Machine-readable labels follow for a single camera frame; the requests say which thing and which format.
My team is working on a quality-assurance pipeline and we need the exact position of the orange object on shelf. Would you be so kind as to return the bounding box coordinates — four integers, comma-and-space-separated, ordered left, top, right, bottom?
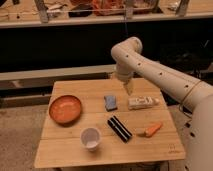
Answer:
92, 0, 158, 16

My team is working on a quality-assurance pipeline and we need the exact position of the orange carrot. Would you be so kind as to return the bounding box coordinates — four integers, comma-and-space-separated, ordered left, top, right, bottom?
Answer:
139, 122, 163, 137

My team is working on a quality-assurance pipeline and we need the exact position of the black object on shelf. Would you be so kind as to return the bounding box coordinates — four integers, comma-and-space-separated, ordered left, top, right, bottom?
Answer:
68, 4, 93, 17

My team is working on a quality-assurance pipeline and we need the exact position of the blue sponge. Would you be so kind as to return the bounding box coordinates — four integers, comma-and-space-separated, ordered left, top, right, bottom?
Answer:
104, 95, 117, 111

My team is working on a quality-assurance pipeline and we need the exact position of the wooden table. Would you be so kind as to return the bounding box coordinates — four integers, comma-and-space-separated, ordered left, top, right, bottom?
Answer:
34, 78, 185, 168

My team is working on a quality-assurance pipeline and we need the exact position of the black striped box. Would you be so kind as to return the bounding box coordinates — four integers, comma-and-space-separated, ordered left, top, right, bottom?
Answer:
107, 116, 132, 143

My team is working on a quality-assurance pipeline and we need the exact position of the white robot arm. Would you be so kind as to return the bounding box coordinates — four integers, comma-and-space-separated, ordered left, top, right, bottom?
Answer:
111, 37, 213, 171

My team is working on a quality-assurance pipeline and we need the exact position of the orange bowl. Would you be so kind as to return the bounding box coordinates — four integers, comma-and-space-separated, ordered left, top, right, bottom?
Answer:
49, 95, 82, 124

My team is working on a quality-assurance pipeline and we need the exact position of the hanging black cable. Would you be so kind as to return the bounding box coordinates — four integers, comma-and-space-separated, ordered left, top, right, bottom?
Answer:
124, 0, 130, 38

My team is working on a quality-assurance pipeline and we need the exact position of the white paper cup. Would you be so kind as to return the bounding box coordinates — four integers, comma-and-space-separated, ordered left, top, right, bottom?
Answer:
80, 127, 101, 151

